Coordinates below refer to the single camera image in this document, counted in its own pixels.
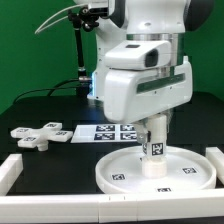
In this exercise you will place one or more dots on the white cross table base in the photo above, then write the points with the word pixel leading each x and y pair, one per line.
pixel 31 138

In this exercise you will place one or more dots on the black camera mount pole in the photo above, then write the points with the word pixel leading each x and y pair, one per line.
pixel 81 46

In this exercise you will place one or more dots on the white left fence bar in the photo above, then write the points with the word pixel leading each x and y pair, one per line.
pixel 10 170

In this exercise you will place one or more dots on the white round table top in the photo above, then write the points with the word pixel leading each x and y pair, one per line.
pixel 129 170

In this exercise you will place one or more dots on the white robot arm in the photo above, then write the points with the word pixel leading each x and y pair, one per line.
pixel 143 20

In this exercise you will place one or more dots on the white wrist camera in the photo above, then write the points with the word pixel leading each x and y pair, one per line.
pixel 139 55

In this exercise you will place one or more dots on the white marker tag sheet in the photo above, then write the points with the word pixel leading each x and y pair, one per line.
pixel 104 133

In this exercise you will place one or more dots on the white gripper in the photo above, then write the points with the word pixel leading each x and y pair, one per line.
pixel 130 96

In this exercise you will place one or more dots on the white right fence bar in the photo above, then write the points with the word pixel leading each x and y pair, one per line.
pixel 216 157

